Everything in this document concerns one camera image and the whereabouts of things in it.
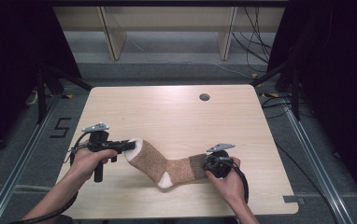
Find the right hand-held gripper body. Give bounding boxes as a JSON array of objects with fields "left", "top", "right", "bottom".
[{"left": 203, "top": 143, "right": 237, "bottom": 179}]

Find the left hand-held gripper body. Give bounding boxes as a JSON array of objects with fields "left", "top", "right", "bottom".
[{"left": 80, "top": 122, "right": 128, "bottom": 183}]

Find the tan sock with white toe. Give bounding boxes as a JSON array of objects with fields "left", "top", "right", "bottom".
[{"left": 123, "top": 137, "right": 209, "bottom": 189}]

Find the person's left hand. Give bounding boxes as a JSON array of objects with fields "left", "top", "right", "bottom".
[{"left": 70, "top": 147, "right": 119, "bottom": 183}]

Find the person's right hand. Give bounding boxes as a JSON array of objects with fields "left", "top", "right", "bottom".
[{"left": 206, "top": 156, "right": 247, "bottom": 203}]

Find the black metal stand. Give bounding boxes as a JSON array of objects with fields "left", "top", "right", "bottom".
[
  {"left": 36, "top": 61, "right": 94, "bottom": 125},
  {"left": 250, "top": 46, "right": 303, "bottom": 121}
]

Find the dark curtain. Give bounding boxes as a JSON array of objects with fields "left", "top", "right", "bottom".
[
  {"left": 267, "top": 0, "right": 357, "bottom": 216},
  {"left": 0, "top": 0, "right": 82, "bottom": 162}
]

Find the light wooden shelf unit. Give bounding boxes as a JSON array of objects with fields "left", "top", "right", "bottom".
[{"left": 52, "top": 6, "right": 285, "bottom": 62}]

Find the right hand-held gripper black cable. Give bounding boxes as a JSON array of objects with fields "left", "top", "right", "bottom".
[{"left": 228, "top": 160, "right": 250, "bottom": 203}]

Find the metal floor rail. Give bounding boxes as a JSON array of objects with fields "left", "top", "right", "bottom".
[
  {"left": 0, "top": 92, "right": 63, "bottom": 224},
  {"left": 283, "top": 102, "right": 357, "bottom": 224}
]

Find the long black floor cable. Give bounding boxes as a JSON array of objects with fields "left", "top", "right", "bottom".
[{"left": 274, "top": 140, "right": 340, "bottom": 224}]

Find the bundle of black hanging cables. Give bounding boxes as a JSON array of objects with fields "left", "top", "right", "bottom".
[{"left": 232, "top": 7, "right": 273, "bottom": 65}]

